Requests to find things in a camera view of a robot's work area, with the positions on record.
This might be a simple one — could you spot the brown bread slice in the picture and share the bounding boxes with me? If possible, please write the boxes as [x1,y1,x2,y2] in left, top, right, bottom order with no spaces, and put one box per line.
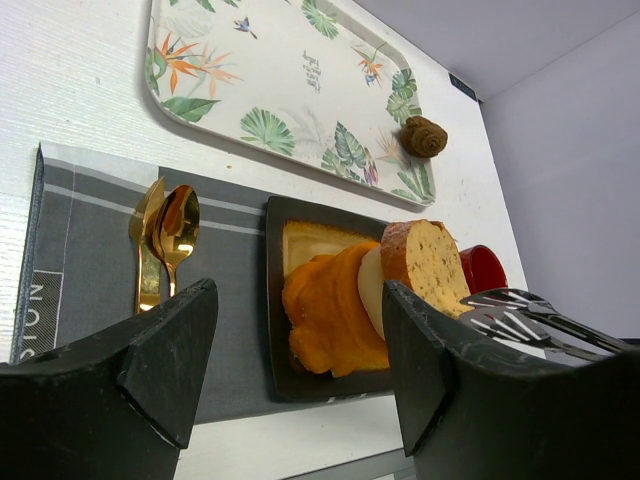
[381,219,471,319]

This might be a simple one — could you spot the gold knife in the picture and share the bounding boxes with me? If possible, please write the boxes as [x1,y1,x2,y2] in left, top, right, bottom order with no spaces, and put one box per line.
[129,177,165,314]

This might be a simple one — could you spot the stainless steel serving tongs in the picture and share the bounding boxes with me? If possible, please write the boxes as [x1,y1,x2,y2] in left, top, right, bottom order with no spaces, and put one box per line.
[459,288,639,362]

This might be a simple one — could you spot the dark brown chocolate pastry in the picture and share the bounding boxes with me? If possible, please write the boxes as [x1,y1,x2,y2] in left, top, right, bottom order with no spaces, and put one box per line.
[400,116,448,159]

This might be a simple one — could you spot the orange glazed bagel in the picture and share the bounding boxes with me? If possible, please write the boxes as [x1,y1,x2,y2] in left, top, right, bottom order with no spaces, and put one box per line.
[357,246,385,340]

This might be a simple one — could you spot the floral white serving tray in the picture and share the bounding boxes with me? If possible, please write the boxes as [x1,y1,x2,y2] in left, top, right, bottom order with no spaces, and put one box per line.
[144,1,436,206]

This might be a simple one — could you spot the gold spoon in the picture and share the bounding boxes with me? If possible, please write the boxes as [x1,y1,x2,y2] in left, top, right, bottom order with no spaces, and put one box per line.
[151,184,200,297]

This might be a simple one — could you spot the orange round sponge cake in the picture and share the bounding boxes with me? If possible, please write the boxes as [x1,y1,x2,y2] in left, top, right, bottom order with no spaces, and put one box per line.
[282,241,389,378]

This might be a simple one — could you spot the grey striped placemat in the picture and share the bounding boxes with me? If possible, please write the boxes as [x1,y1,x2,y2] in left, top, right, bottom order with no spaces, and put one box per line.
[10,142,390,424]

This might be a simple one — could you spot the brown square ceramic plate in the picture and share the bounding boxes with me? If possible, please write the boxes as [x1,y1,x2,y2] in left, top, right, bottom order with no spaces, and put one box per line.
[265,195,392,402]

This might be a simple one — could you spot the red enamel mug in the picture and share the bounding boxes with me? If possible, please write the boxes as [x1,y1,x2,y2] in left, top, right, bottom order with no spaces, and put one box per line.
[459,245,508,294]

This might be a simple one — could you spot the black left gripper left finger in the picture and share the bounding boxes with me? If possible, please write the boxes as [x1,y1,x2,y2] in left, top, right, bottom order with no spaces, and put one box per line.
[1,278,218,479]

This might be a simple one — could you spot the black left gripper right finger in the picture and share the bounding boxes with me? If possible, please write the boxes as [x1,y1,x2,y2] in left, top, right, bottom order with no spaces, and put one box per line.
[382,281,639,479]

